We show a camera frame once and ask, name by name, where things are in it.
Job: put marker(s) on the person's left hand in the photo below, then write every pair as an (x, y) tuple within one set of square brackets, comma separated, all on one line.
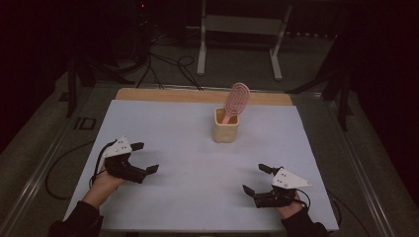
[(103, 187)]

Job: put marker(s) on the person's left black sleeve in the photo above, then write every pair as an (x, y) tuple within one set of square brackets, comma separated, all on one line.
[(79, 220)]

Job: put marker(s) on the beige square cup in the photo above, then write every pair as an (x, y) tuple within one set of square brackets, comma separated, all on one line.
[(225, 131)]

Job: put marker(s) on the metal frame rail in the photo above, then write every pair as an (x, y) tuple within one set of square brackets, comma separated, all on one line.
[(36, 174), (362, 171)]

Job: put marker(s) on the dark equipment with red light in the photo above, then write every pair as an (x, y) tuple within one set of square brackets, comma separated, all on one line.
[(142, 10)]

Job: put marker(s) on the person's right black sleeve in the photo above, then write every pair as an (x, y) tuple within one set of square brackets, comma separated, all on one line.
[(303, 227)]

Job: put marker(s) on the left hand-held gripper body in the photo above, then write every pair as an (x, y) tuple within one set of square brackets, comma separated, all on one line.
[(120, 161)]

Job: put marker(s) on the person's right hand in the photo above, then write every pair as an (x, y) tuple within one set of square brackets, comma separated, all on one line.
[(291, 210)]

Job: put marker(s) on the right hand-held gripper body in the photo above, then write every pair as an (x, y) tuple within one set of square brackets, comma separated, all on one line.
[(286, 181)]

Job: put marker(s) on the grey metal stand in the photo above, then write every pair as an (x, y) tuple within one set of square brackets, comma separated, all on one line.
[(243, 24)]

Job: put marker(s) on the black tripod stand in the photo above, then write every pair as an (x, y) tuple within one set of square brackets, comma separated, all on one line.
[(342, 95), (72, 85)]

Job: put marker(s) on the white table mat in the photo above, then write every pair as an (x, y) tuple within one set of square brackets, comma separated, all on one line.
[(184, 184)]

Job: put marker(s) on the pink hairbrush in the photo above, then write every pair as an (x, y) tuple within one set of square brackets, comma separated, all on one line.
[(237, 98)]

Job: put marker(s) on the wooden table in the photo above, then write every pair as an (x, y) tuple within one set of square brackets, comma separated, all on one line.
[(164, 95)]

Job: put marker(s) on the person's black sleeve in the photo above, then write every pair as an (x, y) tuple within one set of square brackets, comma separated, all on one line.
[(79, 220), (303, 227)]

